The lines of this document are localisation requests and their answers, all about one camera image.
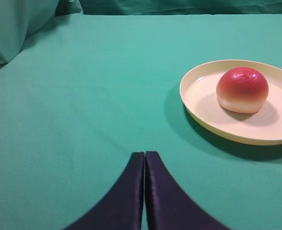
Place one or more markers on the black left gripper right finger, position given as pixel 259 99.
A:
pixel 168 207

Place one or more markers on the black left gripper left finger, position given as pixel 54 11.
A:
pixel 122 206

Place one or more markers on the red and cream bread bun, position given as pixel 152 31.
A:
pixel 242 90

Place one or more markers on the yellow plastic plate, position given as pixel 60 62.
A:
pixel 198 94

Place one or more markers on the green backdrop cloth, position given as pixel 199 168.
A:
pixel 19 19

